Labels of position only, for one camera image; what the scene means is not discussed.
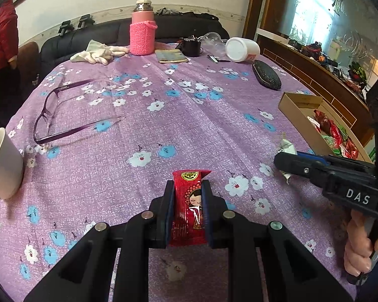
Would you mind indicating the black bag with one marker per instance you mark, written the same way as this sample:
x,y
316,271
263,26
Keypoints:
x,y
201,16

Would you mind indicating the metal nail clipper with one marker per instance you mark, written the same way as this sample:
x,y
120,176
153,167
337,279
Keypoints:
x,y
214,58

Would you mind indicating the pink knit-sleeved bottle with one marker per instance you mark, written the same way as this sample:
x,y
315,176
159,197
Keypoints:
x,y
141,36

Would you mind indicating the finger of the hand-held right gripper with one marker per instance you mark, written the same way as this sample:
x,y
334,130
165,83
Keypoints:
x,y
293,162
312,156

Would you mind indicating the white mug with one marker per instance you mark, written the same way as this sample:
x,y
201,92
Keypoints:
x,y
3,166

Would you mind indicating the black glasses case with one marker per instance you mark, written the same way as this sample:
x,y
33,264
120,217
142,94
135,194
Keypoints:
x,y
266,74

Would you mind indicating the black sofa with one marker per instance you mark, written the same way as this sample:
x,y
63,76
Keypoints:
x,y
113,31

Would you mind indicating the grey cloth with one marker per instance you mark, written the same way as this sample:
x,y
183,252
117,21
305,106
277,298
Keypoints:
x,y
167,11

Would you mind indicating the brown chair back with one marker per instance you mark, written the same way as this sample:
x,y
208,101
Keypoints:
x,y
28,59

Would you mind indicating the cream snack packet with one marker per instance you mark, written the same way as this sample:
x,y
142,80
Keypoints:
x,y
286,146

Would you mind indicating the black clamp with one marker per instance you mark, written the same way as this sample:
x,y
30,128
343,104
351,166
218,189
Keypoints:
x,y
64,27
85,22

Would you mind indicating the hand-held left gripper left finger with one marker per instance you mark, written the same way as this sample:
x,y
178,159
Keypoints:
x,y
167,223

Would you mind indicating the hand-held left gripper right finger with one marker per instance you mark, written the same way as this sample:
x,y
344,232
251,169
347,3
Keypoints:
x,y
208,226

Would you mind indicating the wooden brick-pattern counter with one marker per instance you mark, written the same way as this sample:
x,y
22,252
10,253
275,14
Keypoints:
x,y
334,97

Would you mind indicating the red figure-print snack packet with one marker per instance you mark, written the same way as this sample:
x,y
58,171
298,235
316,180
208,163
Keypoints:
x,y
189,207

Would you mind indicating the purple eyeglasses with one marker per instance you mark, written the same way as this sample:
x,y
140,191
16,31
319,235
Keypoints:
x,y
66,133

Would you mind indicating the white board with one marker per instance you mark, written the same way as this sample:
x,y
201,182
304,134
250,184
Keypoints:
x,y
267,34

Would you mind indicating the etched glass panel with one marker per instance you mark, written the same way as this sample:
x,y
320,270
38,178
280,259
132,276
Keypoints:
x,y
318,12

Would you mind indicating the clear plastic cup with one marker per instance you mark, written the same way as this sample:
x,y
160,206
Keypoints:
x,y
214,42

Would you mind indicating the green gloves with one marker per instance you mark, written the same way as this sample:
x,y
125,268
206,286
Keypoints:
x,y
357,72

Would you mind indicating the shallow cardboard box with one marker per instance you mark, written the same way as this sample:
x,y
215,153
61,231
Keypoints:
x,y
291,107

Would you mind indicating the person's right hand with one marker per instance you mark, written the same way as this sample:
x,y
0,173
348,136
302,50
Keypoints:
x,y
357,248

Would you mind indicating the white plastic jar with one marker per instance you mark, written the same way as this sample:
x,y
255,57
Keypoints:
x,y
239,48

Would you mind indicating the white cloth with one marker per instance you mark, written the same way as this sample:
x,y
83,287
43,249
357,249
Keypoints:
x,y
97,53

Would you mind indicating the purple floral tablecloth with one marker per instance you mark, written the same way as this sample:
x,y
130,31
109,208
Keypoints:
x,y
176,125

